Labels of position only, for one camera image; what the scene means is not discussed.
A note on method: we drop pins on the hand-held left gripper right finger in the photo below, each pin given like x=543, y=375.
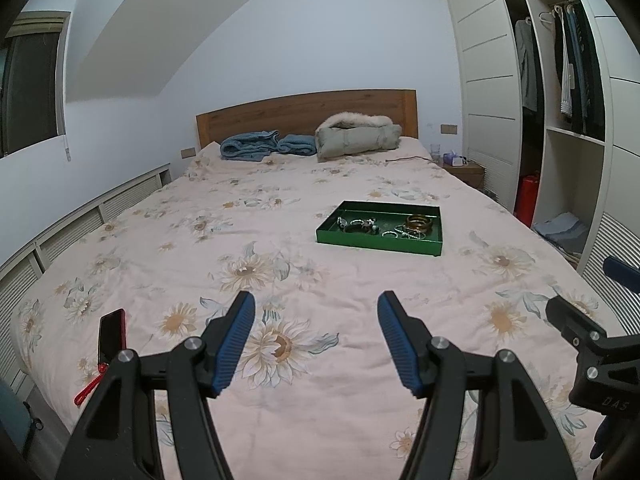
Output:
x=400, y=345

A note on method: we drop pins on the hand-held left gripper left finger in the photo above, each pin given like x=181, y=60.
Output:
x=232, y=345

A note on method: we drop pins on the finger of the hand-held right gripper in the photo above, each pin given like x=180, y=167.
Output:
x=622, y=272
x=570, y=320

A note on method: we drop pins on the amber bangle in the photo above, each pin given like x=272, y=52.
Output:
x=419, y=221

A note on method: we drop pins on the green jewelry tray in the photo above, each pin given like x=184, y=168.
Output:
x=332, y=230

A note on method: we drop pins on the silver wristwatch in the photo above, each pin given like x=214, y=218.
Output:
x=343, y=222

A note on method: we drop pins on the folded blue clothes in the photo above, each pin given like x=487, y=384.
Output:
x=562, y=232

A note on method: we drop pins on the bunch of silver bangles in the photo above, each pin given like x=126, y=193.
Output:
x=409, y=233

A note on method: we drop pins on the red container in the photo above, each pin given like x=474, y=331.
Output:
x=526, y=200

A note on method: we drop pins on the dark green bangle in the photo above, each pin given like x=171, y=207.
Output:
x=355, y=229

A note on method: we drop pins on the wooden nightstand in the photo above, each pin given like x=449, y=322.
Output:
x=470, y=175

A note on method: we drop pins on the tissue box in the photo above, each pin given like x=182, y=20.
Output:
x=453, y=159

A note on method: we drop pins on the glass cup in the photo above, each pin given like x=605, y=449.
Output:
x=435, y=153

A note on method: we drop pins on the blue folded blanket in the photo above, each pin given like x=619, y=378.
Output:
x=250, y=146

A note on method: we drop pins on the white radiator cover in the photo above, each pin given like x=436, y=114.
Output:
x=65, y=230

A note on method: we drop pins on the row of hanging clothes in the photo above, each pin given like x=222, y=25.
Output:
x=580, y=70

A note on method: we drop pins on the grey fur-trimmed jacket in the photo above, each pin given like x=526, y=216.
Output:
x=357, y=137

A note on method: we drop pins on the white wardrobe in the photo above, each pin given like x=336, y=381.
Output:
x=492, y=100

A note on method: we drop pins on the grey hanging garment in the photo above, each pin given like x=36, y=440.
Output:
x=526, y=67

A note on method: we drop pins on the teal fabric object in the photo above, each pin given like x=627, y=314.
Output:
x=15, y=417

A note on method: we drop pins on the wooden headboard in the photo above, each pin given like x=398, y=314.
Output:
x=300, y=115

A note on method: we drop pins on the window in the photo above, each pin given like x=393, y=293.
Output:
x=32, y=85

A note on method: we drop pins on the wall switch plate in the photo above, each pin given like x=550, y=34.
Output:
x=187, y=152
x=448, y=129

